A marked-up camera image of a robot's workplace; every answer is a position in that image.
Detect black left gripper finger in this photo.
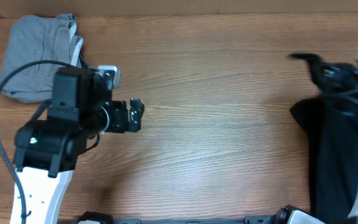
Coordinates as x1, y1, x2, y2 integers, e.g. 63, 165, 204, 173
130, 98, 145, 116
129, 108, 142, 132

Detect black t-shirt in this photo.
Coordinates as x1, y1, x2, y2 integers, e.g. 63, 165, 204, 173
290, 97, 358, 223

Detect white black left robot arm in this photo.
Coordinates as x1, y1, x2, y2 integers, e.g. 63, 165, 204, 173
11, 66, 145, 223

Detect folded grey shorts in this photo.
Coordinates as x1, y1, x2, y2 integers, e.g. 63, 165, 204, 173
0, 13, 83, 103

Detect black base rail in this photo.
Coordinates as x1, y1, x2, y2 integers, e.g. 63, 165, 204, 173
57, 210, 324, 224

